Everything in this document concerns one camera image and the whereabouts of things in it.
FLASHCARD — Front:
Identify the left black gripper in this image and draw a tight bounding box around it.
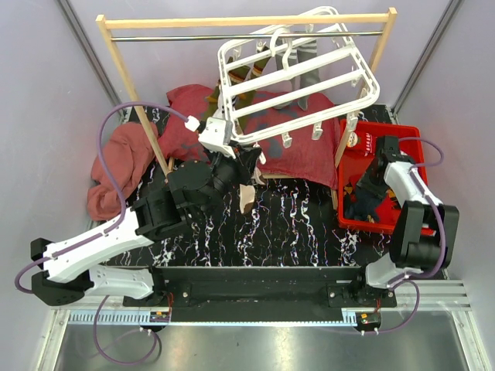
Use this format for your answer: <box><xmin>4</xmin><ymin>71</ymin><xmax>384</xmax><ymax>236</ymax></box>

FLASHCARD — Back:
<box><xmin>198</xmin><ymin>140</ymin><xmax>261</xmax><ymax>221</ymax></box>

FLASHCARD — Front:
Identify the navy dark sock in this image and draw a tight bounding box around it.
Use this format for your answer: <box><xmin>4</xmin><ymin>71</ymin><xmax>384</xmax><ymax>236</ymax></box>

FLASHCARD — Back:
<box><xmin>343</xmin><ymin>185</ymin><xmax>388</xmax><ymax>223</ymax></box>

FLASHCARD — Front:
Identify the white plastic clip hanger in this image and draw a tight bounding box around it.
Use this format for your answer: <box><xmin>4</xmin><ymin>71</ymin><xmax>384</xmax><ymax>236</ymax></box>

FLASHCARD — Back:
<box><xmin>217</xmin><ymin>6</ymin><xmax>380</xmax><ymax>148</ymax></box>

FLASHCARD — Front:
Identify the olive green ribbed sock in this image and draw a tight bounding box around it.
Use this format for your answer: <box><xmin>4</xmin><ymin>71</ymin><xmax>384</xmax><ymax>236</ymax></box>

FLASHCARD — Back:
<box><xmin>201</xmin><ymin>56</ymin><xmax>271</xmax><ymax>133</ymax></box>

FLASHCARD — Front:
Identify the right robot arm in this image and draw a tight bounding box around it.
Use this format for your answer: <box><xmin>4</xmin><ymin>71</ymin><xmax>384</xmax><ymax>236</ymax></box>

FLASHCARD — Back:
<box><xmin>344</xmin><ymin>135</ymin><xmax>459</xmax><ymax>307</ymax></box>

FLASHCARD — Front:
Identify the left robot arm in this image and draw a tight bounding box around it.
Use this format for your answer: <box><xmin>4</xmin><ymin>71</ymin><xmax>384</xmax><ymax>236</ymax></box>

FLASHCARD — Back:
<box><xmin>31</xmin><ymin>146</ymin><xmax>262</xmax><ymax>306</ymax></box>

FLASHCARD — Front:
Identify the red plastic bin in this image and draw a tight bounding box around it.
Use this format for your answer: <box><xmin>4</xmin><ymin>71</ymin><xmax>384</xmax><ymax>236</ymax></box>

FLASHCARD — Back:
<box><xmin>337</xmin><ymin>121</ymin><xmax>435</xmax><ymax>235</ymax></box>

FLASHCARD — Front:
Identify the red patterned pillow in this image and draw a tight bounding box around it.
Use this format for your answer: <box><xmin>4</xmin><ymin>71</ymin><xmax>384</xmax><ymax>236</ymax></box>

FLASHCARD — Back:
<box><xmin>158</xmin><ymin>84</ymin><xmax>340</xmax><ymax>189</ymax></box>

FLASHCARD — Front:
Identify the pink crumpled cloth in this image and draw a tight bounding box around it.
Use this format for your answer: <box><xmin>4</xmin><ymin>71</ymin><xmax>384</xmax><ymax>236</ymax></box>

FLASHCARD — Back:
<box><xmin>87</xmin><ymin>122</ymin><xmax>155</xmax><ymax>221</ymax></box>

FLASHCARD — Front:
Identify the grey striped sock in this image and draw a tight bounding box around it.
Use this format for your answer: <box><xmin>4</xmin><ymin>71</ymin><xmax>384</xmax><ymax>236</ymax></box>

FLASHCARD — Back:
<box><xmin>272</xmin><ymin>38</ymin><xmax>326</xmax><ymax>113</ymax></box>

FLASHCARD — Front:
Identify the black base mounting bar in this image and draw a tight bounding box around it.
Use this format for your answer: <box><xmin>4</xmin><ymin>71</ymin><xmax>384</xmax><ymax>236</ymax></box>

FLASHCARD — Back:
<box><xmin>123</xmin><ymin>267</ymin><xmax>397</xmax><ymax>325</ymax></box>

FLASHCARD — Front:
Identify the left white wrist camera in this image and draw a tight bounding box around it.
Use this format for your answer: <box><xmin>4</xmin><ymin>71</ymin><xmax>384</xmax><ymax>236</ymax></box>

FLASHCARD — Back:
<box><xmin>198</xmin><ymin>117</ymin><xmax>235</xmax><ymax>158</ymax></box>

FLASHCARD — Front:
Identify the metal rack rail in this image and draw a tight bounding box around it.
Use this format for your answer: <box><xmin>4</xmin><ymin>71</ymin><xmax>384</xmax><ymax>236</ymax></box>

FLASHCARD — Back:
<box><xmin>111</xmin><ymin>30</ymin><xmax>383</xmax><ymax>43</ymax></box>

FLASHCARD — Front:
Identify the wooden clothes rack frame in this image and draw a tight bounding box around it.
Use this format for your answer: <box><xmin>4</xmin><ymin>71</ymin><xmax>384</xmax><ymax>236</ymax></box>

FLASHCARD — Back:
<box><xmin>96</xmin><ymin>9</ymin><xmax>397</xmax><ymax>178</ymax></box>

